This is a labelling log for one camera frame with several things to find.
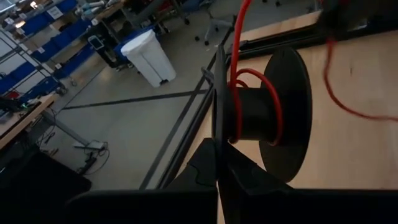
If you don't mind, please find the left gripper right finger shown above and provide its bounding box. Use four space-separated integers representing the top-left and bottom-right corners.
218 141 293 190

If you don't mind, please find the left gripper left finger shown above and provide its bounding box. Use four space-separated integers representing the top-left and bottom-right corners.
167 138 218 190

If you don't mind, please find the black wire spool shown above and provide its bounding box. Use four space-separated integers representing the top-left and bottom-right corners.
211 45 313 184

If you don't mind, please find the thin red wire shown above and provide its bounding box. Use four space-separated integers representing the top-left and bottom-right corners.
228 0 398 147

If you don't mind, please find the white power strip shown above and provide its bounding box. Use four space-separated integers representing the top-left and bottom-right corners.
73 140 106 151

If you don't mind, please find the white trash bin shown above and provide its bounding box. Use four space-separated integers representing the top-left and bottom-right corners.
120 29 177 88

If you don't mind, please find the office chair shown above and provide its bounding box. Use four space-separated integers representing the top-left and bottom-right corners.
183 0 240 47

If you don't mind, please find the blue floor crate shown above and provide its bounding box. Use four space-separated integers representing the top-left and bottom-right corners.
113 26 159 65

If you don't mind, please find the black equipment stand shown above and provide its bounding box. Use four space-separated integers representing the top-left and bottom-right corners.
83 23 125 68

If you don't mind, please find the wooden workbench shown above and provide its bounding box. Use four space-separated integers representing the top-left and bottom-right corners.
93 0 150 22

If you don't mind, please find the wooden desk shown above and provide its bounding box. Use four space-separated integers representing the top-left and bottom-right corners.
0 92 94 150

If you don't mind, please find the rolling rack with blue bins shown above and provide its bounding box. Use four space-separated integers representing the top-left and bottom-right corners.
0 29 63 102

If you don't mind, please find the wall shelving with blue bins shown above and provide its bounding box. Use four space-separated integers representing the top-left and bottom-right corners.
18 0 97 80

